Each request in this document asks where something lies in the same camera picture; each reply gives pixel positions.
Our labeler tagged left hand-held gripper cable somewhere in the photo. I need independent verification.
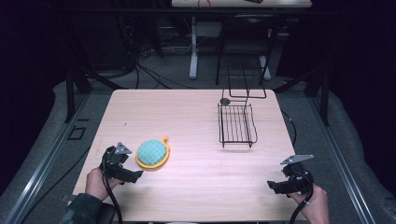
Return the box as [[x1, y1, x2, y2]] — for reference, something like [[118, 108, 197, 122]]
[[101, 169, 123, 224]]

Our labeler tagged black wire rack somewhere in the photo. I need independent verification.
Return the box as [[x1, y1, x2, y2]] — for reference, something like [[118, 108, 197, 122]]
[[217, 55, 259, 149]]

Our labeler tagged teal pot holder orange rim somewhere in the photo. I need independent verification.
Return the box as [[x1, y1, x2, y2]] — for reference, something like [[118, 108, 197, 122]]
[[135, 135, 172, 171]]

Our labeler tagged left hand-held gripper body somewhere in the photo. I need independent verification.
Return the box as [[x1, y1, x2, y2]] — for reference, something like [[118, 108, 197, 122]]
[[99, 142, 134, 181]]

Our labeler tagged black cable beside table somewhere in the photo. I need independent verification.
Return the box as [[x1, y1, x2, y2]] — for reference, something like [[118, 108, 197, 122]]
[[280, 109, 298, 147]]

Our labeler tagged black chair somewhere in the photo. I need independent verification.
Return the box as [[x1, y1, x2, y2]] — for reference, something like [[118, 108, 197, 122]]
[[215, 12, 279, 87]]

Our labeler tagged black metal stand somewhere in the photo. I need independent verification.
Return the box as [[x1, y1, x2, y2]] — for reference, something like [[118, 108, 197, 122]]
[[273, 59, 332, 127], [64, 55, 129, 124]]

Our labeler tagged right hand-held gripper cable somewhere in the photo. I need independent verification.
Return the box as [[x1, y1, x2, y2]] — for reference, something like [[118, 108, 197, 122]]
[[289, 178, 315, 224]]

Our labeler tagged person's left hand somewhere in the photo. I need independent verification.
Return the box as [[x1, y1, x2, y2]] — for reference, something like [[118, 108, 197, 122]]
[[84, 166, 124, 202]]

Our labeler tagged person's right hand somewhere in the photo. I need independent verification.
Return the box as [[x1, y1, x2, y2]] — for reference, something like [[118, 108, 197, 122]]
[[288, 183, 331, 224]]

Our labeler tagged aluminium floor rail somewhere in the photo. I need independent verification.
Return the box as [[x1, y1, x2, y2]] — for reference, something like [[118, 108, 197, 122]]
[[306, 92, 377, 224], [2, 92, 92, 224]]

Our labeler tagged hand-held gripper cable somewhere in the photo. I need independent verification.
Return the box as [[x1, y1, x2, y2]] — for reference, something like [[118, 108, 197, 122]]
[[289, 178, 315, 224], [101, 169, 123, 224]]

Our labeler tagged bundle of floor cables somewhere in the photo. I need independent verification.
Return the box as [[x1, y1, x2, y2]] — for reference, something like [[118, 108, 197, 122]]
[[115, 12, 200, 91]]

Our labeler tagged white desk with legs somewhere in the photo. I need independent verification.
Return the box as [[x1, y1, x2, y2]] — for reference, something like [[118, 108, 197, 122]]
[[170, 0, 313, 80]]

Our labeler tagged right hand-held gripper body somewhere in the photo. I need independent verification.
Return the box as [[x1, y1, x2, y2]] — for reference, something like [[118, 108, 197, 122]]
[[279, 154, 315, 194]]

